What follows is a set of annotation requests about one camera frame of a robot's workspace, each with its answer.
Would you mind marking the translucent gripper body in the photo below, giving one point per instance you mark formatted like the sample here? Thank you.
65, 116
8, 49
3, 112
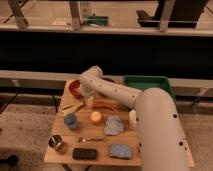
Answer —
89, 101

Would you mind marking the green box on shelf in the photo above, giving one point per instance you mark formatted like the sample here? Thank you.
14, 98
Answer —
97, 20

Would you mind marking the black machine on shelf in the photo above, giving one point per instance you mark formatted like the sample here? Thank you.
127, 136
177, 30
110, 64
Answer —
185, 14

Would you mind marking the white round container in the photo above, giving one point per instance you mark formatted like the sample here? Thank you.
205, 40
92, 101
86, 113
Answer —
132, 119

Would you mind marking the silver fork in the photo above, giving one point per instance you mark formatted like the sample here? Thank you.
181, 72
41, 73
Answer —
85, 139

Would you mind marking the blue cup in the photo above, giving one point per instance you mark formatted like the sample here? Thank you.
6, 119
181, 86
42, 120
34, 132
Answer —
70, 121

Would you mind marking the red bowl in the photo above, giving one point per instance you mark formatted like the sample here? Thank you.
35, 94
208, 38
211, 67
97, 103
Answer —
73, 88

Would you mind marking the red chili pepper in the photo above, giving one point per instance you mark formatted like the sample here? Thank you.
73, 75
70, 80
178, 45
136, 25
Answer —
103, 105

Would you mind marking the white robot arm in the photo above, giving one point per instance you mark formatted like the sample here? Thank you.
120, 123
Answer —
158, 126

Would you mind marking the wooden table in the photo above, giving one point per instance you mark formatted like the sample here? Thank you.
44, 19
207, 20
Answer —
87, 129

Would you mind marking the blue sponge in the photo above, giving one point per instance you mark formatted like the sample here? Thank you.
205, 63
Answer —
122, 151

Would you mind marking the metal tin can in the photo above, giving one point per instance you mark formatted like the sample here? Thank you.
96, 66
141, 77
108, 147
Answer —
56, 142

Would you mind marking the purple bowl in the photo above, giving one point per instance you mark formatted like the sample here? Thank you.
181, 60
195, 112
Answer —
109, 80

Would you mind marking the light blue crumpled cloth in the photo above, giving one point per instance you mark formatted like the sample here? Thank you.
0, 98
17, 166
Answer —
113, 126

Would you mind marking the yellow apple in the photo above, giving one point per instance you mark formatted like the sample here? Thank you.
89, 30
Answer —
96, 117

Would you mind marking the green plastic tray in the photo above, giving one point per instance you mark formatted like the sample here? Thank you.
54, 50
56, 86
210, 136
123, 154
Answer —
144, 82

